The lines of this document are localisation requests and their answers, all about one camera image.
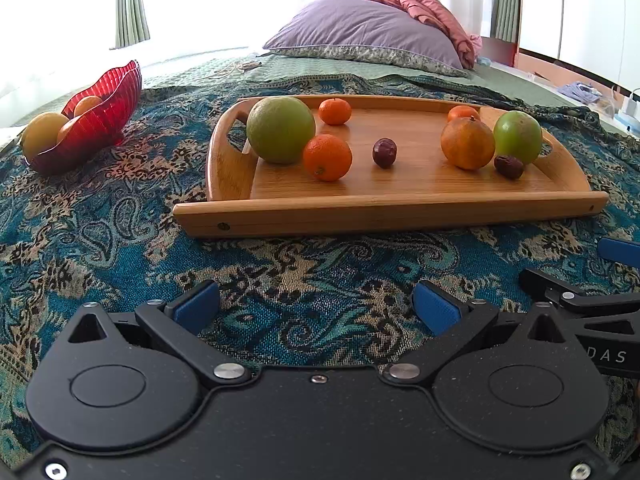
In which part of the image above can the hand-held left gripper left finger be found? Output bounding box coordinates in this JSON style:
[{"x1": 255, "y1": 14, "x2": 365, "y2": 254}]
[{"x1": 67, "y1": 280, "x2": 251, "y2": 389}]

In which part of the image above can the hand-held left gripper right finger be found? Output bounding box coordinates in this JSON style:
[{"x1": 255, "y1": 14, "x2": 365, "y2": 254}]
[{"x1": 382, "y1": 280, "x2": 583, "y2": 389}]

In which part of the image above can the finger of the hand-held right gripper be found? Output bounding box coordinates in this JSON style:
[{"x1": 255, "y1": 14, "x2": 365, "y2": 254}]
[
  {"x1": 520, "y1": 267, "x2": 640, "y2": 334},
  {"x1": 597, "y1": 236, "x2": 640, "y2": 264}
]

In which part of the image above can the wooden tray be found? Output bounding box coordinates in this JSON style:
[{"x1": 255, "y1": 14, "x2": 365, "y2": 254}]
[{"x1": 172, "y1": 94, "x2": 610, "y2": 239}]

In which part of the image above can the dark brown date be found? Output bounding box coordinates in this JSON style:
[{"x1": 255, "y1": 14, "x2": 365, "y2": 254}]
[
  {"x1": 372, "y1": 138, "x2": 398, "y2": 169},
  {"x1": 494, "y1": 155, "x2": 525, "y2": 180}
]

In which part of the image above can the small orange mandarin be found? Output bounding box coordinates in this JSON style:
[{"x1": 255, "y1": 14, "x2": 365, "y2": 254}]
[
  {"x1": 446, "y1": 105, "x2": 482, "y2": 123},
  {"x1": 302, "y1": 134, "x2": 353, "y2": 182},
  {"x1": 318, "y1": 98, "x2": 353, "y2": 126}
]

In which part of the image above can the blue patterned blanket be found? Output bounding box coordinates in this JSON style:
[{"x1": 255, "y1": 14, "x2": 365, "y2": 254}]
[{"x1": 0, "y1": 74, "x2": 640, "y2": 461}]

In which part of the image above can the white device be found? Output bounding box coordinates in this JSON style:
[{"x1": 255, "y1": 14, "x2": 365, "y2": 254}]
[{"x1": 615, "y1": 87, "x2": 640, "y2": 133}]

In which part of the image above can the green apple right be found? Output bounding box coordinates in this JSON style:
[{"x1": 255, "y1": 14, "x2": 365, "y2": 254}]
[{"x1": 492, "y1": 111, "x2": 543, "y2": 165}]

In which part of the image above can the purple garment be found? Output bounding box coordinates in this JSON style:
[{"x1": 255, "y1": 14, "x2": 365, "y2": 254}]
[{"x1": 557, "y1": 81, "x2": 603, "y2": 103}]

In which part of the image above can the green bedspread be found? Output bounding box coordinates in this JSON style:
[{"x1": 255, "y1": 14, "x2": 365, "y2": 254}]
[{"x1": 140, "y1": 52, "x2": 601, "y2": 111}]

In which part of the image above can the large green orange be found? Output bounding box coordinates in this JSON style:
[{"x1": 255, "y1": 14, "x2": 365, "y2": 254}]
[{"x1": 246, "y1": 96, "x2": 317, "y2": 165}]

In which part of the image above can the red glass bowl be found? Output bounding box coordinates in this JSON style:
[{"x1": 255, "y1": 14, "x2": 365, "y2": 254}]
[{"x1": 25, "y1": 60, "x2": 143, "y2": 177}]

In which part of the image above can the orange fruit in bowl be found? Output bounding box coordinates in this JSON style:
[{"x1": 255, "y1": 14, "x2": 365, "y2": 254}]
[
  {"x1": 56, "y1": 119, "x2": 81, "y2": 145},
  {"x1": 73, "y1": 95, "x2": 103, "y2": 117}
]

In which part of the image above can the yellow citrus fruit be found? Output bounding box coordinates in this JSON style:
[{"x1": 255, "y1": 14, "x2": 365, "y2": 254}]
[{"x1": 21, "y1": 112, "x2": 70, "y2": 160}]

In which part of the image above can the white wardrobe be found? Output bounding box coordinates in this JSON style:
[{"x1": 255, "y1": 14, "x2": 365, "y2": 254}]
[{"x1": 517, "y1": 0, "x2": 640, "y2": 103}]

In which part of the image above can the green curtain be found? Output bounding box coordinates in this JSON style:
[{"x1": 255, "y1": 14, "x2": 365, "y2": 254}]
[
  {"x1": 489, "y1": 0, "x2": 523, "y2": 41},
  {"x1": 115, "y1": 0, "x2": 151, "y2": 50}
]

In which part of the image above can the purple pillow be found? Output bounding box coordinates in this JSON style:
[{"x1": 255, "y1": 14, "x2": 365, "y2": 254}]
[{"x1": 262, "y1": 0, "x2": 471, "y2": 78}]

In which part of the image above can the white sheer curtain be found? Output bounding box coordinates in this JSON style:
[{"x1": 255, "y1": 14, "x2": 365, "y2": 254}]
[{"x1": 0, "y1": 0, "x2": 496, "y2": 106}]

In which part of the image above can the pink quilt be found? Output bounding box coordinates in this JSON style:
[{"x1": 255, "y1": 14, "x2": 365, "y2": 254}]
[{"x1": 322, "y1": 0, "x2": 483, "y2": 70}]

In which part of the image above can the wooden bed frame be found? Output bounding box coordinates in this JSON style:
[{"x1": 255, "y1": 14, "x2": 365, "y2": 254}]
[{"x1": 482, "y1": 35, "x2": 640, "y2": 91}]

